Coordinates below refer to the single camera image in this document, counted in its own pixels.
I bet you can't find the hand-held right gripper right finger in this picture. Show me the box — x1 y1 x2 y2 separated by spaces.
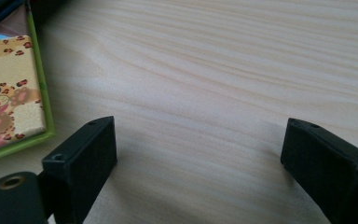
280 117 358 224

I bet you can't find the light blue animal picture book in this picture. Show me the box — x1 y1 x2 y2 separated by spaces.
0 0 56 166

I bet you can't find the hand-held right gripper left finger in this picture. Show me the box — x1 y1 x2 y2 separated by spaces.
41 115 118 224

